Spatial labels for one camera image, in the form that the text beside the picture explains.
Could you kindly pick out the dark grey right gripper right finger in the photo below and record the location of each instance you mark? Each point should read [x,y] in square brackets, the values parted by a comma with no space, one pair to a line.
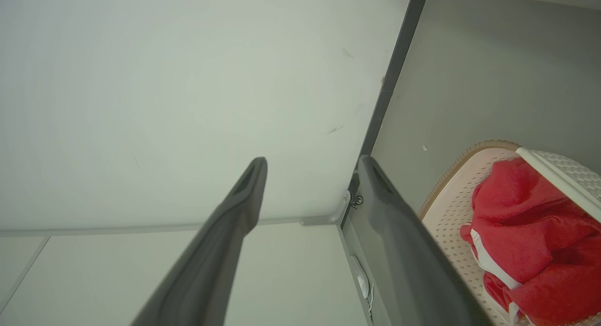
[408,269]

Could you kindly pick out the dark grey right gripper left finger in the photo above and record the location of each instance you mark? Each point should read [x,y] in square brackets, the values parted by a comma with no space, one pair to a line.
[211,260]

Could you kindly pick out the red cloth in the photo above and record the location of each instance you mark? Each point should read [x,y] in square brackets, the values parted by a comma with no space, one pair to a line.
[554,293]
[521,190]

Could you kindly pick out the cream perforated laundry basket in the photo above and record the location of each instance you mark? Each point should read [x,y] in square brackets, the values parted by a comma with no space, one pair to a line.
[450,213]

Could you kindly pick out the small black caster wheel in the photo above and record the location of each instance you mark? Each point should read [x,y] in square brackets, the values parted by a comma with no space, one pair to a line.
[358,200]

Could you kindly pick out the black wall baseboard strip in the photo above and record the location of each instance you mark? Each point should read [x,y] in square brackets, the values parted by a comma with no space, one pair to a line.
[399,49]

